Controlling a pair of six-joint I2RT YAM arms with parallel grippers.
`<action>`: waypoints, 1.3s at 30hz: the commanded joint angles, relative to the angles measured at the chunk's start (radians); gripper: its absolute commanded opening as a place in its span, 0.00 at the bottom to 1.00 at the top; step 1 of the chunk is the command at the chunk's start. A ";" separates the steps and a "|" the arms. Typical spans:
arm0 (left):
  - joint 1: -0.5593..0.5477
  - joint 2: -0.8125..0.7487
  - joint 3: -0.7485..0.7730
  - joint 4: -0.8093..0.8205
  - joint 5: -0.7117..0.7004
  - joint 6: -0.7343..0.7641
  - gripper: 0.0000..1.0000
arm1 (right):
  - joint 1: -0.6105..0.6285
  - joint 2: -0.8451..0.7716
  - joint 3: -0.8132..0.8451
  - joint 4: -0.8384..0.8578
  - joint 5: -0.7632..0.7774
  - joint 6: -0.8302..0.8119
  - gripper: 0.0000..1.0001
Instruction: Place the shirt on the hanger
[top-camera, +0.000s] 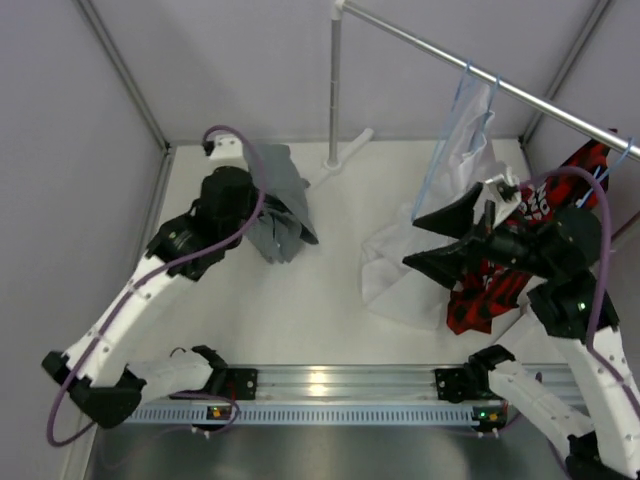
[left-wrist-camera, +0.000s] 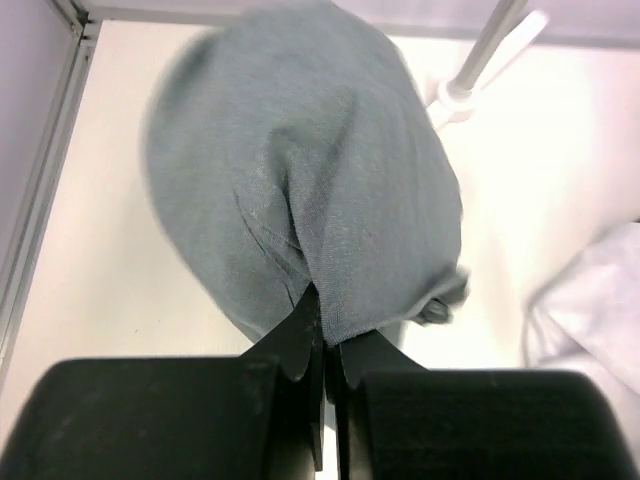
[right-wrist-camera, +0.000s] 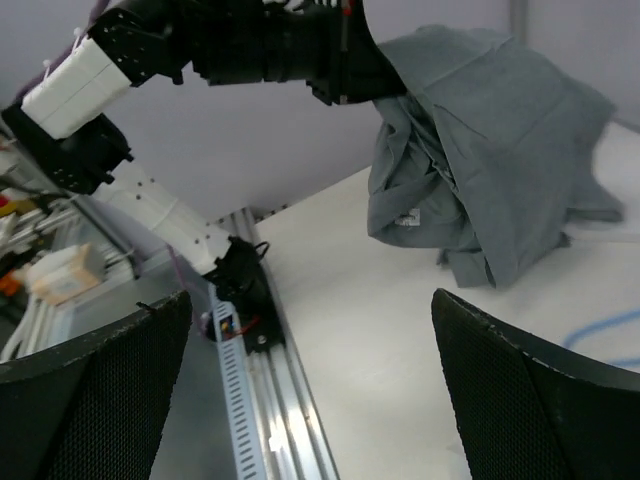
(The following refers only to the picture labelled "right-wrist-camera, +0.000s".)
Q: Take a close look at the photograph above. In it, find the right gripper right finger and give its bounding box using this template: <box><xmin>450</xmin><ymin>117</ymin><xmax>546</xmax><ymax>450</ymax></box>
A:
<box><xmin>431</xmin><ymin>289</ymin><xmax>639</xmax><ymax>479</ymax></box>

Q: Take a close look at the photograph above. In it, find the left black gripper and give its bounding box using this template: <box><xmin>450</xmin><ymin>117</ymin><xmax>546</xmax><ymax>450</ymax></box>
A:
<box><xmin>189</xmin><ymin>1</ymin><xmax>407</xmax><ymax>105</ymax></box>

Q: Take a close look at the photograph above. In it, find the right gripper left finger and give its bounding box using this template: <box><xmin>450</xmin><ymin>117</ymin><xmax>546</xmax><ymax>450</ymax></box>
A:
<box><xmin>1</xmin><ymin>292</ymin><xmax>192</xmax><ymax>480</ymax></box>

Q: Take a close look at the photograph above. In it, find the light blue hanger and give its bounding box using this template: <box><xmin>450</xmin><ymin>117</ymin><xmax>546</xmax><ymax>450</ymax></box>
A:
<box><xmin>560</xmin><ymin>307</ymin><xmax>639</xmax><ymax>370</ymax></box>

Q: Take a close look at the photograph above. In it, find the grey button shirt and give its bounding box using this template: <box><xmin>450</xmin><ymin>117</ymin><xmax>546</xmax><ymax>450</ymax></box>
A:
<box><xmin>367</xmin><ymin>25</ymin><xmax>624</xmax><ymax>288</ymax></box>

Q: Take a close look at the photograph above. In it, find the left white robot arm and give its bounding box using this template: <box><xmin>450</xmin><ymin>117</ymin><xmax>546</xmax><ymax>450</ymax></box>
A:
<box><xmin>1</xmin><ymin>1</ymin><xmax>405</xmax><ymax>317</ymax></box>

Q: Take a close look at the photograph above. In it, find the cardboard box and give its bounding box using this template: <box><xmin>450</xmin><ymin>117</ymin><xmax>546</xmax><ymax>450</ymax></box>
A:
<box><xmin>26</xmin><ymin>243</ymin><xmax>106</xmax><ymax>306</ymax></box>

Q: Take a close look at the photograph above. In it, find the slotted grey cable duct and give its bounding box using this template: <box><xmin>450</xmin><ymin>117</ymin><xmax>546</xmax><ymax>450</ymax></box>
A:
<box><xmin>209</xmin><ymin>286</ymin><xmax>267</xmax><ymax>480</ymax></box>

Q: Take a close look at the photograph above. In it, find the aluminium mounting rail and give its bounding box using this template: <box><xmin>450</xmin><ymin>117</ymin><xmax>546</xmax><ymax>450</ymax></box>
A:
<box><xmin>214</xmin><ymin>204</ymin><xmax>346</xmax><ymax>480</ymax></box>

